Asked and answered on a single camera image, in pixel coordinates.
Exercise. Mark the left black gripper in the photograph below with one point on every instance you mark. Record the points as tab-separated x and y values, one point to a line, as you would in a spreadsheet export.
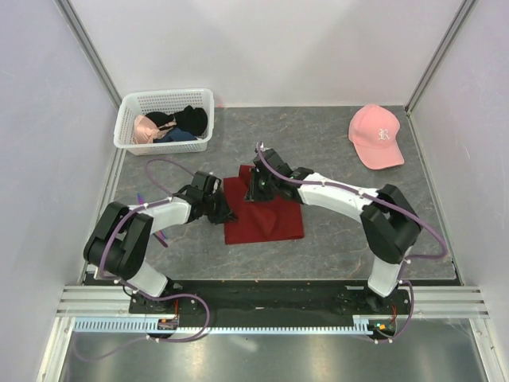
224	215

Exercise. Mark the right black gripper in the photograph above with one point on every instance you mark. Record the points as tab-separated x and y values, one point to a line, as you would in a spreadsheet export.
254	194

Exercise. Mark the dark red cloth napkin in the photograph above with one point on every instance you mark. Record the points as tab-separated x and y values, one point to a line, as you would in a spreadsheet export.
259	222

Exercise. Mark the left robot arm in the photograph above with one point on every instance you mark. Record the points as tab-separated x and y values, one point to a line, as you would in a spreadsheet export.
118	243

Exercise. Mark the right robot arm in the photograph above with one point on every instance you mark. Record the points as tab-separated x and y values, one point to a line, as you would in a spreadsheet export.
385	214

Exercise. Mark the black cloth in basket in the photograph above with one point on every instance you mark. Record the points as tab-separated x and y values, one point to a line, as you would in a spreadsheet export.
191	120

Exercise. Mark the blue cloth in basket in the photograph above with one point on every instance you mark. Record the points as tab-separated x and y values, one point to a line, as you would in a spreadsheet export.
176	135

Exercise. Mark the white plastic basket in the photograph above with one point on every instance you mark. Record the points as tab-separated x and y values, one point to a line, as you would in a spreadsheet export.
168	101

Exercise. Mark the pink cloth in basket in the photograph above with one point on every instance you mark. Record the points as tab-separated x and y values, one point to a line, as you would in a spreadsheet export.
145	130

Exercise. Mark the pink baseball cap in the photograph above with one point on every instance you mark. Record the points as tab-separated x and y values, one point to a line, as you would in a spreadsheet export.
373	131

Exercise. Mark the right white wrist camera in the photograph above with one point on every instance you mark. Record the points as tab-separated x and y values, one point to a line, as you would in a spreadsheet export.
268	161

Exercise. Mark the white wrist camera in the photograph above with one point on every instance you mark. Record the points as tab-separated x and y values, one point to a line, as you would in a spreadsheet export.
268	161
206	183

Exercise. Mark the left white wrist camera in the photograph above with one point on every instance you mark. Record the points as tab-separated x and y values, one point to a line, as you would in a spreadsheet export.
206	183

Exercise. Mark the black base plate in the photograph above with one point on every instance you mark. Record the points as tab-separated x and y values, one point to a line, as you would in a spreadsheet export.
283	302

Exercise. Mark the light blue cable duct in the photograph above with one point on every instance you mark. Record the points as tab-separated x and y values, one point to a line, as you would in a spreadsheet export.
161	326

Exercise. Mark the front aluminium rail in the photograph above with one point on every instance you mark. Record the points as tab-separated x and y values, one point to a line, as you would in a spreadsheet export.
429	302

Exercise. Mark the left aluminium frame post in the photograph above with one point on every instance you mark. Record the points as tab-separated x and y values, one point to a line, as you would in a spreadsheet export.
77	27

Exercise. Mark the aluminium frame post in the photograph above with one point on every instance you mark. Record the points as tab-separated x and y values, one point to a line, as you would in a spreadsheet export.
460	17
77	27

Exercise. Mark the right aluminium frame post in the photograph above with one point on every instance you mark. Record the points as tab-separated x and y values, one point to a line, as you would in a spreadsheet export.
460	17

